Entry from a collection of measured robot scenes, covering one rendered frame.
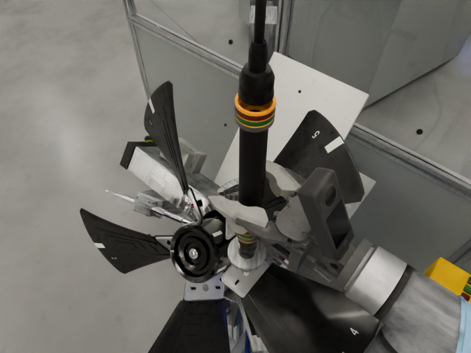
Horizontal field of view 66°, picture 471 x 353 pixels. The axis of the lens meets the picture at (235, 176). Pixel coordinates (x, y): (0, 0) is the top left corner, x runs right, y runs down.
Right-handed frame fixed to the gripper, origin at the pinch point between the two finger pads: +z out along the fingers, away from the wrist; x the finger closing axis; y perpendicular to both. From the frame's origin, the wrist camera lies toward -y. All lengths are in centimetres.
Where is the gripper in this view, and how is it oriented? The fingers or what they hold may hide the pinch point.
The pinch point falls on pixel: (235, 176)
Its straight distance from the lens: 51.4
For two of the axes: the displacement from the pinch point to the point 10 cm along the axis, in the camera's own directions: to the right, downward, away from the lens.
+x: 6.4, -6.1, 4.7
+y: 0.0, 6.1, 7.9
